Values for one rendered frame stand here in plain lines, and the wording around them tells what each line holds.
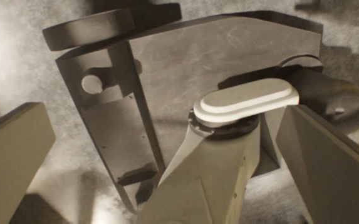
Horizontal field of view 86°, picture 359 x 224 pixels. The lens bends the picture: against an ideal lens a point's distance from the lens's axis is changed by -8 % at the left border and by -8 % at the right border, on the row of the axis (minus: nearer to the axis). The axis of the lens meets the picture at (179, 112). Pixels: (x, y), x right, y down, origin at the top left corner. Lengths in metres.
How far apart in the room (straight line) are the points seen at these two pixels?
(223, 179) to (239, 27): 0.34
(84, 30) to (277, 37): 0.43
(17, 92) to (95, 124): 0.32
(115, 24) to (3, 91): 0.45
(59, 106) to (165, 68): 0.39
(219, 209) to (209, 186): 0.04
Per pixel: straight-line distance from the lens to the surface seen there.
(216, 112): 0.38
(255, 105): 0.39
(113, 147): 0.54
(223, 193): 0.29
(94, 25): 0.44
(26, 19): 0.69
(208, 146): 0.36
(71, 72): 0.45
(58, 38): 0.46
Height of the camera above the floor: 0.63
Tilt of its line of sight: 61 degrees down
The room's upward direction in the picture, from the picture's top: 157 degrees clockwise
